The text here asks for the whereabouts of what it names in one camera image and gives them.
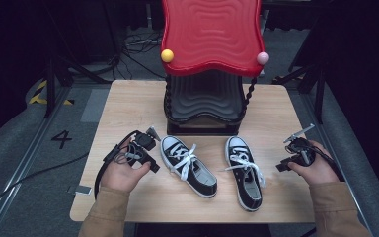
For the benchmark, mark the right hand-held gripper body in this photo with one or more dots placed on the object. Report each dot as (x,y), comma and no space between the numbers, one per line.
(301,151)

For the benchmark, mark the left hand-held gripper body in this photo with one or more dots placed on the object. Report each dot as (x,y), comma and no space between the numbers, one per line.
(143,141)

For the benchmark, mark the black white canvas sneaker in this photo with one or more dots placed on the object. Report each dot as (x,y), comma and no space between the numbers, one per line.
(190,168)
(246,171)

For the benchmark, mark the red and black shoe rack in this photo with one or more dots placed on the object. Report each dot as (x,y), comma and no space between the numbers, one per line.
(212,36)

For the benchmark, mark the person's right hand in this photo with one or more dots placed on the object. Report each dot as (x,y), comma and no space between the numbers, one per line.
(319,169)

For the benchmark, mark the person's left hand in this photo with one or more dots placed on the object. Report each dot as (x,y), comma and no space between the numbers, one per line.
(121,176)

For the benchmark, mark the black metal stand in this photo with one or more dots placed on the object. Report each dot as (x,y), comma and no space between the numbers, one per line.
(50,89)
(319,89)

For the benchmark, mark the grey tape piece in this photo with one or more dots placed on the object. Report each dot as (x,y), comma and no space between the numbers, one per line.
(80,189)

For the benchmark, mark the metal floor rail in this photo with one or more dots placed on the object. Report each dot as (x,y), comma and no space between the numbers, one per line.
(335,164)
(23,164)

